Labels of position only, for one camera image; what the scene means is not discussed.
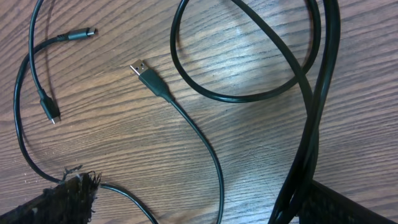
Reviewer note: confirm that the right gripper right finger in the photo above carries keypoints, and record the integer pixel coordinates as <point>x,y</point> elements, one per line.
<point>325,206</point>

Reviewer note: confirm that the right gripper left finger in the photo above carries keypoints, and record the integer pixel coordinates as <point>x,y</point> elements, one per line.
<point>70,201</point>

